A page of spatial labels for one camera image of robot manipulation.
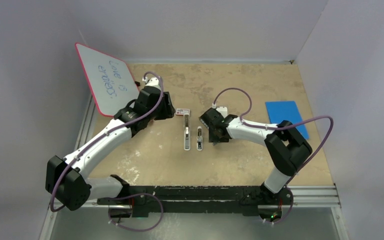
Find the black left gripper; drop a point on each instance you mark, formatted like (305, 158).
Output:
(167, 110)

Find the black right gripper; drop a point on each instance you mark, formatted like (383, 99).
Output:
(213, 138)

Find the white stapler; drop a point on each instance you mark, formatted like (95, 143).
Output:
(186, 132)

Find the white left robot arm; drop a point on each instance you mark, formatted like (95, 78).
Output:
(67, 178)

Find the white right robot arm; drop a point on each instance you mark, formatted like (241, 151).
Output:
(286, 146)

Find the red framed whiteboard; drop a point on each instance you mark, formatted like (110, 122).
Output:
(109, 78)

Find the blue notebook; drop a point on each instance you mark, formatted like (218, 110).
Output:
(283, 110)

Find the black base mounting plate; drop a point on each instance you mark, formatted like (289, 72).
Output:
(247, 200)

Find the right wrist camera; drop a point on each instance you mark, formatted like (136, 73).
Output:
(223, 110)

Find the aluminium frame rail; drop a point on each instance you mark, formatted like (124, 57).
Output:
(302, 197)

